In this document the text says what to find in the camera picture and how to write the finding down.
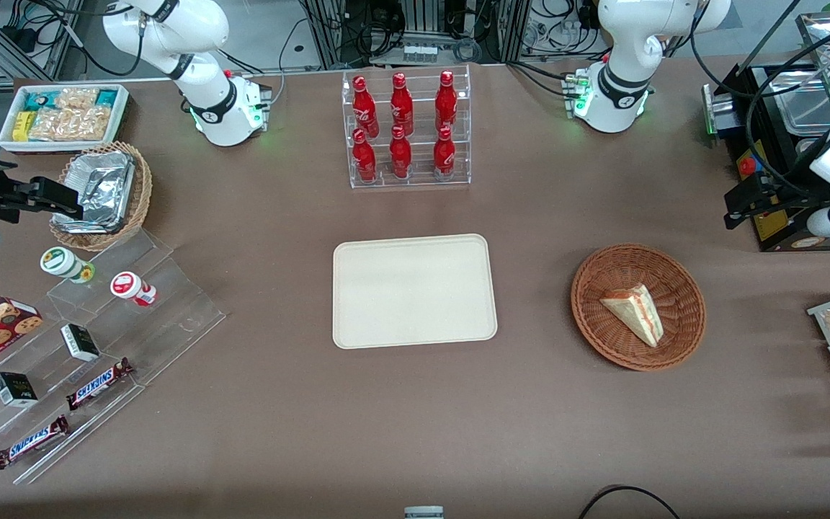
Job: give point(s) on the small black box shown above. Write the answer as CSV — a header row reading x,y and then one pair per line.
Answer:
x,y
15,389
80,342

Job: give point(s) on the clear acrylic stepped display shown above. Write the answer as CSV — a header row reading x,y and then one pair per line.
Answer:
x,y
170,317

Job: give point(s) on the large clear cracker bag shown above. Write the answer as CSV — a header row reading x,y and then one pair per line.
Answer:
x,y
73,124

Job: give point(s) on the grey power strip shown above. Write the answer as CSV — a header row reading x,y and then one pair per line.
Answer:
x,y
421,54

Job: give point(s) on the snickers bar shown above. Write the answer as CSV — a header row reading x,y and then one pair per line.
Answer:
x,y
98,384
29,442

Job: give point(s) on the black food warmer machine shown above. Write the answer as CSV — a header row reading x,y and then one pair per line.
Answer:
x,y
782,155

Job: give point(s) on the triangle sandwich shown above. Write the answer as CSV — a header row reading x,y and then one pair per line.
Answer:
x,y
635,313

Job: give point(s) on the small clear cracker bag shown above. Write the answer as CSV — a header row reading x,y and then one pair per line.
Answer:
x,y
76,98

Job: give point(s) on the clear acrylic bottle rack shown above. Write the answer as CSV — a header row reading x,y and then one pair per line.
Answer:
x,y
408,176

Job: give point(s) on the yellow snack packet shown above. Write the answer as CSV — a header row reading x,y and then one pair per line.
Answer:
x,y
22,126

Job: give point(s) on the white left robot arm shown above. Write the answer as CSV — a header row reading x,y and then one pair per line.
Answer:
x,y
620,43

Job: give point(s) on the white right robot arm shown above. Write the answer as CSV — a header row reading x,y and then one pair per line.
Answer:
x,y
170,32

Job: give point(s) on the red cola bottle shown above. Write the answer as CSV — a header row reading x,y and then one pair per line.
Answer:
x,y
444,153
400,155
364,158
446,101
401,104
364,108

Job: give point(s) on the cream rectangular tray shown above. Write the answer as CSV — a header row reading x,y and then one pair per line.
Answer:
x,y
415,292

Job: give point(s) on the red lid yogurt cup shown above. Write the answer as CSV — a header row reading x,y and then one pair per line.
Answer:
x,y
127,285

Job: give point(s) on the silver foil trays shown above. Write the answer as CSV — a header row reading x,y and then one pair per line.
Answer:
x,y
101,187

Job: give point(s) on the brown round wicker basket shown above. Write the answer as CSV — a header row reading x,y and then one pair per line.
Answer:
x,y
599,328

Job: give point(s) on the small grey device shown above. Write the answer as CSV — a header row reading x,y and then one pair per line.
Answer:
x,y
424,512

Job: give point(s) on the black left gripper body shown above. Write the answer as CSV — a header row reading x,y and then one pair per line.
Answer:
x,y
794,192

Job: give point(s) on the teal snack packet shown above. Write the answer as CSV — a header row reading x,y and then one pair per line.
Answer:
x,y
106,97
40,99

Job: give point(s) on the red emergency button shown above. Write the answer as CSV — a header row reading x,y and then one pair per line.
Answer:
x,y
747,166

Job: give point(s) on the green lid yogurt cup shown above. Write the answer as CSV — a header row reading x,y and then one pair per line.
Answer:
x,y
62,261

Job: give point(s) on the tan wicker basket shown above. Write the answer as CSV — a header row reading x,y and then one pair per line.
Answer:
x,y
143,194

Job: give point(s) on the steel food pan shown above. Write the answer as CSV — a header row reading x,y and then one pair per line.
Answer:
x,y
804,101

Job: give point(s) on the white snack bin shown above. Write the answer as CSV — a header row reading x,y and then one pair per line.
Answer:
x,y
121,108

